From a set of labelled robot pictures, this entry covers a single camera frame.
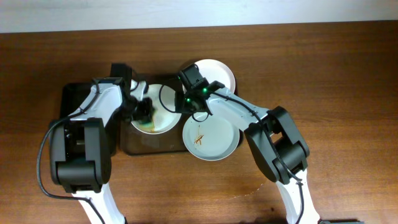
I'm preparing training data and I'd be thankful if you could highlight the green yellow sponge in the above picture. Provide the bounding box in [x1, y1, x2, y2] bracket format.
[138, 98, 155, 132]

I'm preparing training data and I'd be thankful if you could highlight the white plate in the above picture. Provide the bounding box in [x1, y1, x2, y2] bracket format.
[131, 84, 181, 134]
[195, 59, 236, 93]

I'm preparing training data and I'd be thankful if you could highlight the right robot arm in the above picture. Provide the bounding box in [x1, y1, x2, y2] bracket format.
[175, 63, 321, 223]

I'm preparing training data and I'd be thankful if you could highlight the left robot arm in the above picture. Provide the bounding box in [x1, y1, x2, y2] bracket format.
[43, 63, 154, 223]

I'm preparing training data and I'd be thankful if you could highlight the brown translucent tray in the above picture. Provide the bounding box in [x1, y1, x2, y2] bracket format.
[119, 73, 243, 156]

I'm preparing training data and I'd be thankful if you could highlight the black plastic tray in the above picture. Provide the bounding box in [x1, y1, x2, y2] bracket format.
[60, 83, 119, 156]

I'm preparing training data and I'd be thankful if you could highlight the white plate top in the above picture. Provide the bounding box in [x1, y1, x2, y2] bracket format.
[195, 59, 236, 93]

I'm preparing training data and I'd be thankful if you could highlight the pale blue plate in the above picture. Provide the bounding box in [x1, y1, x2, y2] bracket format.
[182, 113, 240, 161]

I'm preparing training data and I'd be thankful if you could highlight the right black cable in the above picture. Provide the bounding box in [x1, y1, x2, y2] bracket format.
[158, 83, 304, 224]

